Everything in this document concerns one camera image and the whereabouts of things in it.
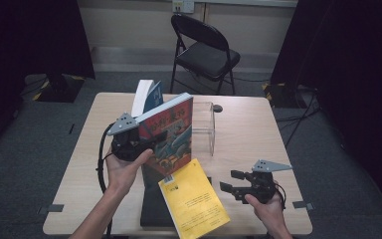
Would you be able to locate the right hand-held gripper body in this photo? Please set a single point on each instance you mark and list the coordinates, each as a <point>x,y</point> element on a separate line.
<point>262,186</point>

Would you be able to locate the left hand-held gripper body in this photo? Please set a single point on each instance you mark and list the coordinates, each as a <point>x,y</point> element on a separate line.
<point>126,146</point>

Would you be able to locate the red and blue illustrated book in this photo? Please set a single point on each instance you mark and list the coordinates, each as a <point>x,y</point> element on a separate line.
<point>175,132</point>

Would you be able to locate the yellow book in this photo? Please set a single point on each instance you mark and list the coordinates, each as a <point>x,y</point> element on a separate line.
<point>192,199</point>

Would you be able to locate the thick blue book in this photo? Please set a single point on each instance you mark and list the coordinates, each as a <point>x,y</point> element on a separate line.
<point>144,96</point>

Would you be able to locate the clear acrylic book rack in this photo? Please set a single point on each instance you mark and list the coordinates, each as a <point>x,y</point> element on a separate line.
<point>204,129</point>

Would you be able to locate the black book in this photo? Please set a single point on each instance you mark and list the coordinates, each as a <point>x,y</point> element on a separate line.
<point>154,209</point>

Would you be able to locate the person's left hand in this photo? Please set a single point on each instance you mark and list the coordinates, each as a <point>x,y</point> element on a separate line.
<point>122,172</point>

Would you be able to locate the person's right hand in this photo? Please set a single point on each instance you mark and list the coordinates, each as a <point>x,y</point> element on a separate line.
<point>270,212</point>

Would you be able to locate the grey tape strip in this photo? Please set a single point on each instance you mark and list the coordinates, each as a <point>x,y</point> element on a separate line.
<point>303,205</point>
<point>51,208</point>

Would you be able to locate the black round table cap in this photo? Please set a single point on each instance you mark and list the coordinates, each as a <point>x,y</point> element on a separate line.
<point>217,108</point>

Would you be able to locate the black stand base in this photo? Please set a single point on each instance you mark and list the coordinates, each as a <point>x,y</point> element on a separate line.
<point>283,96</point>
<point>59,88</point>

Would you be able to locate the black folding chair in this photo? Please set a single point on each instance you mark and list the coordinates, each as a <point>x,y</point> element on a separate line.
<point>205,58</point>

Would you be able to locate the black curtain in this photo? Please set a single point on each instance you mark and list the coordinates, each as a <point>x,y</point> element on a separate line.
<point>351,83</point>
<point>30,40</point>

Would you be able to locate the white wall socket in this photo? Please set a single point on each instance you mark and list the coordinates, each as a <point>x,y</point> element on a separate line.
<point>183,6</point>

